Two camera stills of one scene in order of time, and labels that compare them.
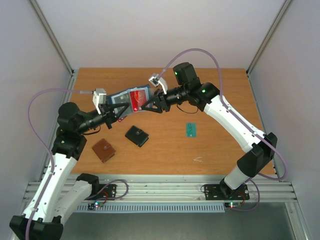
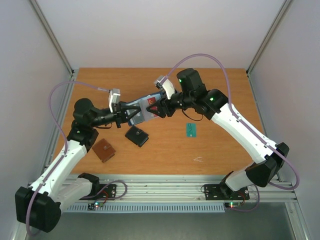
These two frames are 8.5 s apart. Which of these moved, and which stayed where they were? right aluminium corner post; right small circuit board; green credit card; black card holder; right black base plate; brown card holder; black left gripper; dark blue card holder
Moved: black left gripper; dark blue card holder
Stayed: black card holder; green credit card; right aluminium corner post; brown card holder; right small circuit board; right black base plate
